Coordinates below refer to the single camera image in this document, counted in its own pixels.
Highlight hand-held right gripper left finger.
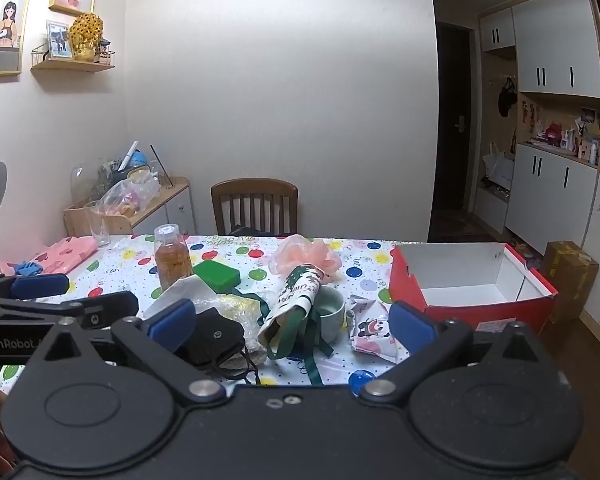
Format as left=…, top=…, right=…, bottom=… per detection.
left=27, top=299, right=229, bottom=409

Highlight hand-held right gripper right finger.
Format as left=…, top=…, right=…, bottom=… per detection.
left=350, top=301, right=556, bottom=408

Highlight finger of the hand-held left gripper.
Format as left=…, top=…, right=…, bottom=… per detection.
left=45, top=290, right=140, bottom=331
left=0, top=272, right=71, bottom=302

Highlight white foam sheet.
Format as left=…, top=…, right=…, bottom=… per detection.
left=142, top=275, right=216, bottom=318

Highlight panda printed pouch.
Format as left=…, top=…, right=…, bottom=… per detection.
left=347, top=295, right=411, bottom=364

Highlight black face mask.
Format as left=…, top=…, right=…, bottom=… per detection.
left=187, top=307, right=261, bottom=383

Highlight green sponge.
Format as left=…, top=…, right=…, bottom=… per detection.
left=192, top=259, right=242, bottom=292

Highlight clear bubble wrap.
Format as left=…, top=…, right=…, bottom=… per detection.
left=195, top=291, right=272, bottom=356

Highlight red cardboard box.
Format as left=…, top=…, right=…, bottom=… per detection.
left=389, top=242, right=559, bottom=336

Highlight printed cloth bag green ribbon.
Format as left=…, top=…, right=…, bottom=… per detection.
left=240, top=262, right=333, bottom=386

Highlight pink mesh bath pouf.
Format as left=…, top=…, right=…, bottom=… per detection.
left=269, top=234, right=342, bottom=282

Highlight pink packet with blue item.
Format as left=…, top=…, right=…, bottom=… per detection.
left=0, top=236, right=99, bottom=277

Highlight balloon printed tablecloth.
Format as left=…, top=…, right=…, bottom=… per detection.
left=0, top=234, right=416, bottom=396

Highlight amber liquid bottle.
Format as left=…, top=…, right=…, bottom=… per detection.
left=154, top=225, right=193, bottom=292

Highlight pale green ceramic cup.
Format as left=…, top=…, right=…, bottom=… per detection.
left=307, top=285, right=347, bottom=345

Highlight clear drinking glass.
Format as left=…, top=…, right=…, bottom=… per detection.
left=83, top=200, right=112, bottom=248

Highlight glass dome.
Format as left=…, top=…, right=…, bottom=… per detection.
left=70, top=164, right=102, bottom=202

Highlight wooden side cabinet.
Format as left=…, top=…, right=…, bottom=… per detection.
left=62, top=176, right=197, bottom=239

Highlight clear plastic bag of snacks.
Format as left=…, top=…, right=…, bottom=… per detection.
left=100, top=170, right=161, bottom=217

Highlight dark chair cushion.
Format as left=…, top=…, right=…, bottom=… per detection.
left=227, top=225, right=282, bottom=237

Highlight reed diffuser jar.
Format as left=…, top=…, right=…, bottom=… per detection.
left=149, top=144, right=177, bottom=190

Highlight wooden chair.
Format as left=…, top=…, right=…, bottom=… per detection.
left=211, top=178, right=299, bottom=237

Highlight white tube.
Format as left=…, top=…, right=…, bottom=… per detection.
left=122, top=141, right=140, bottom=174

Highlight brown cardboard box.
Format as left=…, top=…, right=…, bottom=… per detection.
left=539, top=240, right=600, bottom=325

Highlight white shopping bag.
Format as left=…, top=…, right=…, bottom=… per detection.
left=482, top=141, right=516, bottom=191

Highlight white lower cabinets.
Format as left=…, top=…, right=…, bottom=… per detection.
left=504, top=142, right=600, bottom=266

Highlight white cabinets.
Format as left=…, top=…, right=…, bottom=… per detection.
left=479, top=0, right=600, bottom=101
left=504, top=142, right=600, bottom=266

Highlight dark entrance door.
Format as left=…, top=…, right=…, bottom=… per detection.
left=436, top=22, right=475, bottom=231

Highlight black hanging bag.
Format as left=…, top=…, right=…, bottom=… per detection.
left=497, top=77, right=519, bottom=118

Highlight row of toiletry bottles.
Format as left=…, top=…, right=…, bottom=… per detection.
left=560, top=125, right=600, bottom=171

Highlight golden flower ornament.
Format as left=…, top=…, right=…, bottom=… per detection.
left=67, top=12, right=104, bottom=63

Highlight white upper cabinets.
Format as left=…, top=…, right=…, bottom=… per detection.
left=479, top=0, right=600, bottom=101

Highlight wooden wall shelf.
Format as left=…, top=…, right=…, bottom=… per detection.
left=30, top=44, right=116, bottom=74

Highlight small photo frame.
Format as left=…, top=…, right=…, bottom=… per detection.
left=46, top=20, right=74, bottom=60

